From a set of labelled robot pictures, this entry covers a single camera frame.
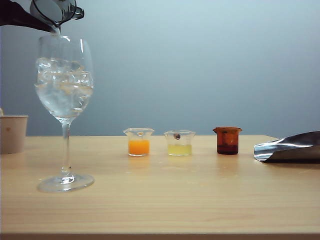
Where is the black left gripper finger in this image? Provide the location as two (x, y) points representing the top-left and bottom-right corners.
(0, 0), (62, 35)

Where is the smoked grey measuring cup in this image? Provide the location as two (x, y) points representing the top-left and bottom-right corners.
(29, 0), (85, 28)

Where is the beige paper cup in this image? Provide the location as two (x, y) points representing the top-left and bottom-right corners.
(0, 115), (30, 155)

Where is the clear cup with orange juice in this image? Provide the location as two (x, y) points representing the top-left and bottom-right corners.
(123, 127), (156, 158)

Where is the amber glass measuring cup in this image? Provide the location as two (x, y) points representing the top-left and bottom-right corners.
(212, 126), (244, 156)

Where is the wine glass with ice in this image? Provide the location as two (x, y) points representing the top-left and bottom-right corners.
(33, 35), (96, 194)

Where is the stainless steel ice scoop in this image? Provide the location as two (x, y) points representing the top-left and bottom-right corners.
(253, 131), (320, 165)

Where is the clear cup with wooden handle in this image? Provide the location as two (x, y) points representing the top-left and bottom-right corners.
(163, 129), (197, 157)

